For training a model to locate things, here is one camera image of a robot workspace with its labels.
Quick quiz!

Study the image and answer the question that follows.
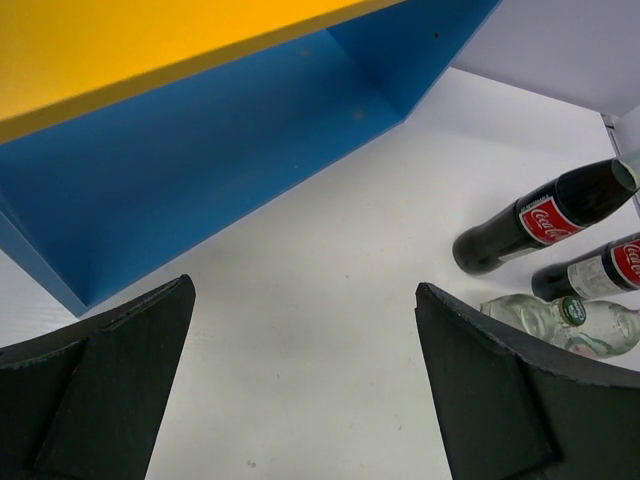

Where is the blue and yellow shelf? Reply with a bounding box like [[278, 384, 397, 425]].
[[1, 0, 496, 315]]

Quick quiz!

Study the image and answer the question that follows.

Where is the aluminium table edge rail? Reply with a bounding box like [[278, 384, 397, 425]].
[[601, 114, 620, 155]]

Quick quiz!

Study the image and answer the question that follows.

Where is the cola bottle with red cap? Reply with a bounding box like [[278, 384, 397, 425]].
[[531, 233, 639, 301]]

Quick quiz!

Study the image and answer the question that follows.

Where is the cola bottle without cap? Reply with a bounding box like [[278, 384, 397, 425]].
[[452, 158, 639, 275]]

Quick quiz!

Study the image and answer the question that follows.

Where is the clear glass bottle green cap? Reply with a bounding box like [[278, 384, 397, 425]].
[[480, 294, 639, 360]]

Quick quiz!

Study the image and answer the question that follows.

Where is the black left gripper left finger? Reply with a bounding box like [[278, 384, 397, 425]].
[[1, 275, 196, 479]]

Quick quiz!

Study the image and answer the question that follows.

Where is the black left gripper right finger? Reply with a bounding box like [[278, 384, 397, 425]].
[[415, 283, 639, 479]]

